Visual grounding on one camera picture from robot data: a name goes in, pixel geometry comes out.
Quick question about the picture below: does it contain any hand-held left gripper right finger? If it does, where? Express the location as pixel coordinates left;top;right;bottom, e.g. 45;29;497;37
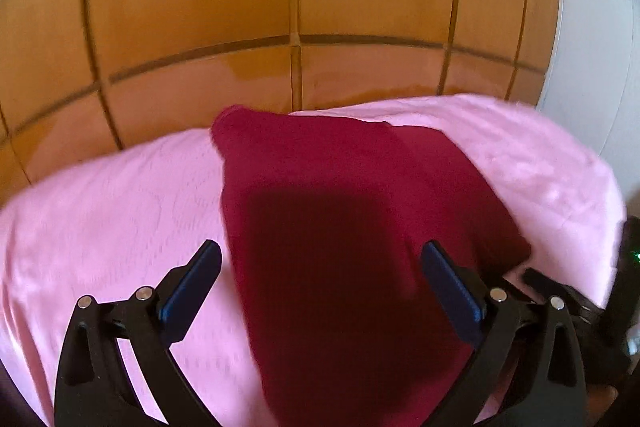
419;240;589;427

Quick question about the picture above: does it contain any pink bed sheet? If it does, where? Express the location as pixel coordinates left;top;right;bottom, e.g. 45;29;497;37
0;93;629;427

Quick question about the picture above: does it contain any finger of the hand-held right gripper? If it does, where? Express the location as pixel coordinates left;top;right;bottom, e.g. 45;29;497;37
522;266;609;324

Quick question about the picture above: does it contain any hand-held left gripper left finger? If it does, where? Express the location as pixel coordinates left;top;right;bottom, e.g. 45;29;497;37
53;239;223;427

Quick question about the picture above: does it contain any dark red garment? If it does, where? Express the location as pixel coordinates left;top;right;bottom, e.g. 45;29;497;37
210;104;532;427

